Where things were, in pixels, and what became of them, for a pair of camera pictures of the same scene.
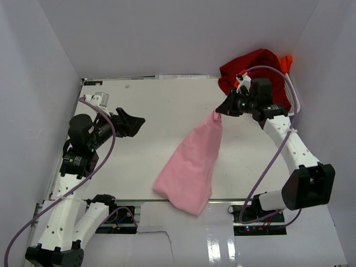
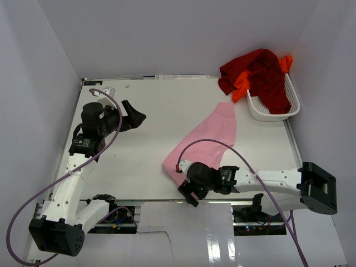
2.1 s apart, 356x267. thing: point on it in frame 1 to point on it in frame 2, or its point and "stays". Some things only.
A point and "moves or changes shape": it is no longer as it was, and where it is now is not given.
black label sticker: x=92 y=83 stays
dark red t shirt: x=262 y=57 stays
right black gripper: x=227 y=107 to x=187 y=187
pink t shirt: x=187 y=181 moves or changes shape
